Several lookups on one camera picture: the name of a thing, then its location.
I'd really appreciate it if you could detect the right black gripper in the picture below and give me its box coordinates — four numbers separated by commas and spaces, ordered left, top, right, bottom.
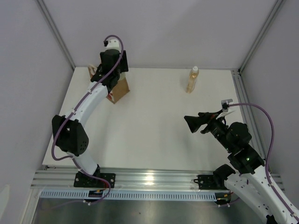
183, 109, 233, 152

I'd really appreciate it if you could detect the cream capped white bottle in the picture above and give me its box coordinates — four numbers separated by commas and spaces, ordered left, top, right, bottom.
119, 72, 126, 81

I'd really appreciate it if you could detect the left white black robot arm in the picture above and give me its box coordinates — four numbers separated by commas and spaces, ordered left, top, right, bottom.
51, 49, 128, 187

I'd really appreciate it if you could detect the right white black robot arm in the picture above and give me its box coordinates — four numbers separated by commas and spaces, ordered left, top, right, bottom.
184, 112, 299, 224

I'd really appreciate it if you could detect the brown canvas tote bag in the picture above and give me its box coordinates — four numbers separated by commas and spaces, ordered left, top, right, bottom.
88, 64, 130, 105

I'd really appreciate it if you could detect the amber liquid clear bottle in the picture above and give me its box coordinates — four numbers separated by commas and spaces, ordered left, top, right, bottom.
186, 66, 199, 93

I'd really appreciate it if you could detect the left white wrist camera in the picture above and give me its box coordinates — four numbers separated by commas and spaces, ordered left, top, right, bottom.
104, 39, 121, 52

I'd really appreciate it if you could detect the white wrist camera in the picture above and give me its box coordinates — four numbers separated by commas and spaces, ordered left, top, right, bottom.
216, 99, 234, 119
104, 39, 121, 52

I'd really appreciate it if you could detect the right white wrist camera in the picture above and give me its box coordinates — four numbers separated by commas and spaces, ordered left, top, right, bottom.
216, 99, 234, 119

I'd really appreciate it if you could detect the right side aluminium rail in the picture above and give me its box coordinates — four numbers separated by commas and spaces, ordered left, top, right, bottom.
231, 69, 269, 159

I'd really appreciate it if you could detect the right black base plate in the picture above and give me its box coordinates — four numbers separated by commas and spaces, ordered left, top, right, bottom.
193, 175, 227, 190

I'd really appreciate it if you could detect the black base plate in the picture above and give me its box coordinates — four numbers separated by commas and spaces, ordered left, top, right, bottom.
193, 175, 227, 190
73, 172, 116, 188

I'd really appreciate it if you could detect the left aluminium frame post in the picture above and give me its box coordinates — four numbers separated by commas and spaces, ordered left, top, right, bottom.
34, 0, 76, 71

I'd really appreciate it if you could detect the aluminium frame post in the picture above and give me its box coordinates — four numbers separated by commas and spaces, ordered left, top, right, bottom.
238, 0, 286, 75
34, 0, 76, 71

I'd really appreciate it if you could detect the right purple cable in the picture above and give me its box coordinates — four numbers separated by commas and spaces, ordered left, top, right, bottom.
216, 102, 299, 219

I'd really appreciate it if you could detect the purple cable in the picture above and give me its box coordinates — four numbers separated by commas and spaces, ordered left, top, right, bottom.
51, 35, 124, 207
216, 102, 299, 219

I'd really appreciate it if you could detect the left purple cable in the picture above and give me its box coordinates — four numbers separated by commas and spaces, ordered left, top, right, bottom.
51, 35, 124, 207

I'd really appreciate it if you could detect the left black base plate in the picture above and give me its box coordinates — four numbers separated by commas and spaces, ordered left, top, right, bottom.
73, 172, 116, 188

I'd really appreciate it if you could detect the right aluminium frame post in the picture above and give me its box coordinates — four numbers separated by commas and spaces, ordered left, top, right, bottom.
238, 0, 286, 75

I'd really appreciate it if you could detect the aluminium mounting rail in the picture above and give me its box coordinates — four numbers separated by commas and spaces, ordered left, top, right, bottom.
31, 167, 212, 192

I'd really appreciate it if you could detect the white slotted cable duct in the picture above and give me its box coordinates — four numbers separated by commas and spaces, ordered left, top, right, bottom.
40, 189, 217, 202

